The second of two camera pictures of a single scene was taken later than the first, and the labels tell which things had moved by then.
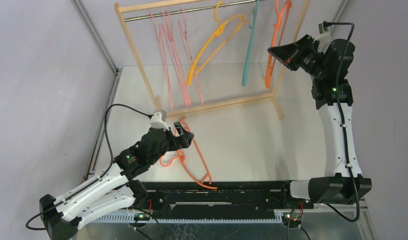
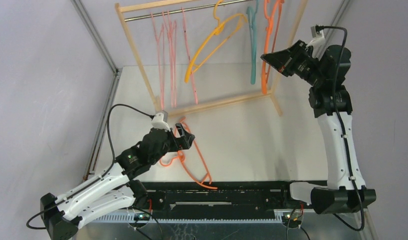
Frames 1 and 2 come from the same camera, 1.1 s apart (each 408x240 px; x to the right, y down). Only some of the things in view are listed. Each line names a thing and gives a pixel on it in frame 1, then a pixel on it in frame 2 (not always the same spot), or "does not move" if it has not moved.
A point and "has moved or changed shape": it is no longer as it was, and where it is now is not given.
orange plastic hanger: (180, 158) does not move
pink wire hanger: (166, 16) has moved or changed shape
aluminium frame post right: (343, 7) does not move
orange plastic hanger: (272, 58) has moved or changed shape
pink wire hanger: (184, 37) has moved or changed shape
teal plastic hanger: (252, 29) has moved or changed shape
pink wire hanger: (165, 21) to (170, 61)
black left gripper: (183, 140) does not move
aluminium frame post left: (105, 117) does not move
